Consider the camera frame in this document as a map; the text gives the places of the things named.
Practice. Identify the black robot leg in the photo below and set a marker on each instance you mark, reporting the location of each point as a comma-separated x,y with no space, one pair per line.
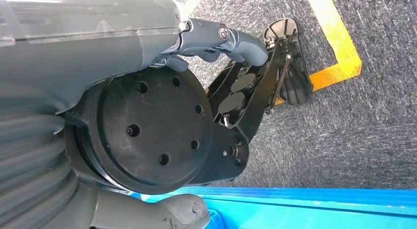
146,123

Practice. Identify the yellow floor tape square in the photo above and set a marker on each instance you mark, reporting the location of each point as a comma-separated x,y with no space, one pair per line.
342,42

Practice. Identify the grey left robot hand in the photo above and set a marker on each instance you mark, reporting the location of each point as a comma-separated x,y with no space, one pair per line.
81,51

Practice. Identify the blue metal shelf rack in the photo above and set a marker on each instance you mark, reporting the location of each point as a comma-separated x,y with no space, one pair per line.
293,208

